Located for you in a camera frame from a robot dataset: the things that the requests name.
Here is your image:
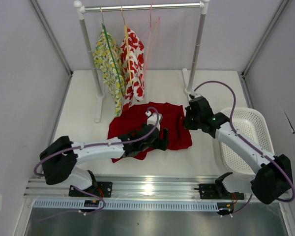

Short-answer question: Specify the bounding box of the red floral print garment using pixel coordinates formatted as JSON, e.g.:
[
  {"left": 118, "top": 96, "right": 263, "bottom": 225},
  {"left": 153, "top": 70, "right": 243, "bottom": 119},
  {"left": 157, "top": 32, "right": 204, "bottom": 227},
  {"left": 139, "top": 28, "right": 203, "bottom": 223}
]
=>
[{"left": 120, "top": 28, "right": 145, "bottom": 111}]

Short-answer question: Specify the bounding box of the lemon print garment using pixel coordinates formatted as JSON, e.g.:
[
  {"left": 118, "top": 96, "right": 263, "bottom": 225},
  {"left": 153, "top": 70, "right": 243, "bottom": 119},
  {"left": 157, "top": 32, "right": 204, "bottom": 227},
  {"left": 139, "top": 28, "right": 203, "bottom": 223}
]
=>
[{"left": 93, "top": 24, "right": 126, "bottom": 117}]

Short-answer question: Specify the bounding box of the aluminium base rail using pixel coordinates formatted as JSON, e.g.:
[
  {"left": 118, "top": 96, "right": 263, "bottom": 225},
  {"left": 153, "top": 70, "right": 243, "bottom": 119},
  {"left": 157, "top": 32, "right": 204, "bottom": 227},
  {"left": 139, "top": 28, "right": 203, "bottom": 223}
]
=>
[{"left": 23, "top": 176, "right": 215, "bottom": 201}]

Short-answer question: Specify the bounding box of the perforated cable tray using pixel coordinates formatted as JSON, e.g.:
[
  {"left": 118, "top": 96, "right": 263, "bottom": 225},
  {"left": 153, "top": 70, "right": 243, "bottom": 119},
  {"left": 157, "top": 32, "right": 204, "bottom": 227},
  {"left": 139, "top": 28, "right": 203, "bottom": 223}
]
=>
[{"left": 33, "top": 199, "right": 219, "bottom": 212}]

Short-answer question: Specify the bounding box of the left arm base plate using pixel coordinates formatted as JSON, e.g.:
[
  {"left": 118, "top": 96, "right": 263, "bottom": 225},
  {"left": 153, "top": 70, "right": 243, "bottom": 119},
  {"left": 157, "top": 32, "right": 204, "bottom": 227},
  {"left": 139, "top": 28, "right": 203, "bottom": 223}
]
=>
[{"left": 68, "top": 181, "right": 113, "bottom": 198}]

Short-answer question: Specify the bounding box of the pink wire hanger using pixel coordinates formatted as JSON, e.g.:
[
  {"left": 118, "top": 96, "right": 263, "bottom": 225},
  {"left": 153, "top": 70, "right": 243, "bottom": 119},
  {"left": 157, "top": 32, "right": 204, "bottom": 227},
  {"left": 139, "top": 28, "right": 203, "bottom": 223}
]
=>
[{"left": 142, "top": 3, "right": 160, "bottom": 79}]

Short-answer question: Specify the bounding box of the white clothes rack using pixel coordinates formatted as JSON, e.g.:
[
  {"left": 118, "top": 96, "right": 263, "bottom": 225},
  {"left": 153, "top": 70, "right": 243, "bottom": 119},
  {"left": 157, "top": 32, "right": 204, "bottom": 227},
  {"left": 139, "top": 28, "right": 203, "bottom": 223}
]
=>
[{"left": 74, "top": 0, "right": 209, "bottom": 122}]

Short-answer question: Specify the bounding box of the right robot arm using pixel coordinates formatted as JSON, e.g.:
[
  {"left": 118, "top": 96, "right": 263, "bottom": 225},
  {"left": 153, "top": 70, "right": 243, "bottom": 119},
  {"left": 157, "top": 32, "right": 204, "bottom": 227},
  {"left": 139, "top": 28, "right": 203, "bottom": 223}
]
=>
[{"left": 183, "top": 96, "right": 295, "bottom": 205}]

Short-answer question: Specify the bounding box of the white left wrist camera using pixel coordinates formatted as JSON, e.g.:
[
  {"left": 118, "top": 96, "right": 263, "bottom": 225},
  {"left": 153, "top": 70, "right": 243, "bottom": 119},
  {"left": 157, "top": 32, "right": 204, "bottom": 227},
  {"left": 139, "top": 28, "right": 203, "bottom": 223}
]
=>
[{"left": 146, "top": 111, "right": 163, "bottom": 130}]

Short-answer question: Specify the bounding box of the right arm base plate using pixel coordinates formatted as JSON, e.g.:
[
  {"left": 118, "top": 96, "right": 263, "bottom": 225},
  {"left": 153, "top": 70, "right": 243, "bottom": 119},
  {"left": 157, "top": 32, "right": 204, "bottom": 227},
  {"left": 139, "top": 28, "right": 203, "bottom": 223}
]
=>
[{"left": 194, "top": 183, "right": 244, "bottom": 200}]

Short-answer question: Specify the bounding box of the yellow hanger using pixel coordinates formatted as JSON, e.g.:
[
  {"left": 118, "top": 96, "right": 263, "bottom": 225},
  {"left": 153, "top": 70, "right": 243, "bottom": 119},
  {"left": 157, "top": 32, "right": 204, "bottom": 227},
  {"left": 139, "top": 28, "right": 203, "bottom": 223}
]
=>
[{"left": 120, "top": 6, "right": 133, "bottom": 86}]

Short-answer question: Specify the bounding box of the red skirt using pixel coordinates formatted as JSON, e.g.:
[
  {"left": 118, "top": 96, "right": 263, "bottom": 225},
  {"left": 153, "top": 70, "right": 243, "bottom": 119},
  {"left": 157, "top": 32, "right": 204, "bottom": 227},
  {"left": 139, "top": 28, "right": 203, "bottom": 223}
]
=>
[{"left": 107, "top": 102, "right": 192, "bottom": 150}]

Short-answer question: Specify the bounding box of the white perforated basket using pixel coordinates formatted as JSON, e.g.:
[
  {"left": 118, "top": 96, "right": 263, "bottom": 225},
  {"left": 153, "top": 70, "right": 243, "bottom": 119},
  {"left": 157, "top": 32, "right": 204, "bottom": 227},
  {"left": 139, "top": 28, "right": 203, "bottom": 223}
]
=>
[{"left": 219, "top": 107, "right": 274, "bottom": 175}]

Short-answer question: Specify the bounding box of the green hanger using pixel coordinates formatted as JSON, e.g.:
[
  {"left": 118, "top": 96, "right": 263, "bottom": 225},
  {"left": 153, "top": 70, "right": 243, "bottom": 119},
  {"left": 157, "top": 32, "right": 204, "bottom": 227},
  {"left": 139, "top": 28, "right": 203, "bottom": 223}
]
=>
[{"left": 96, "top": 9, "right": 124, "bottom": 88}]

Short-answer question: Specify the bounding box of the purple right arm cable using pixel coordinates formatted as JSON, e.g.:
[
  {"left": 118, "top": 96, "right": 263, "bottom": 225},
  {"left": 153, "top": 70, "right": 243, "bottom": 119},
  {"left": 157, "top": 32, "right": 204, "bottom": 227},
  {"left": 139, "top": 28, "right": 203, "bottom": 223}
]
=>
[{"left": 189, "top": 80, "right": 295, "bottom": 217}]

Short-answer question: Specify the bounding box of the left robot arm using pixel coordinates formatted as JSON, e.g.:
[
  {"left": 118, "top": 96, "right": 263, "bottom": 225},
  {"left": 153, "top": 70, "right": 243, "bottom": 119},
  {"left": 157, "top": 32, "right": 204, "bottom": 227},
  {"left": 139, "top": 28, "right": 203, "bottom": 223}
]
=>
[{"left": 39, "top": 124, "right": 169, "bottom": 197}]

